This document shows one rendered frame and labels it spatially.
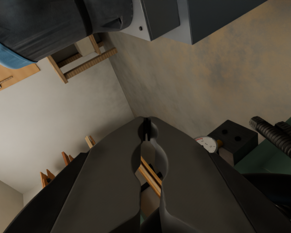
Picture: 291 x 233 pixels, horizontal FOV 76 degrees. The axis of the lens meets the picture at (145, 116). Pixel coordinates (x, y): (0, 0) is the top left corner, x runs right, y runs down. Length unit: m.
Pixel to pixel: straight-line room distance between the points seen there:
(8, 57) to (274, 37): 0.95
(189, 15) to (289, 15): 0.59
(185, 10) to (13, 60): 0.34
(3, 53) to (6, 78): 2.92
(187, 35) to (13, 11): 0.32
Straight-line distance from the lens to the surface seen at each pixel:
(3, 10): 0.38
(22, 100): 3.46
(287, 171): 0.46
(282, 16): 0.98
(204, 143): 0.42
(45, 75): 3.34
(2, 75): 3.30
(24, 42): 0.40
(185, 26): 0.45
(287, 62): 1.04
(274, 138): 0.36
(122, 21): 0.44
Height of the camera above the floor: 0.82
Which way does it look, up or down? 14 degrees down
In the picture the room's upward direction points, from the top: 124 degrees counter-clockwise
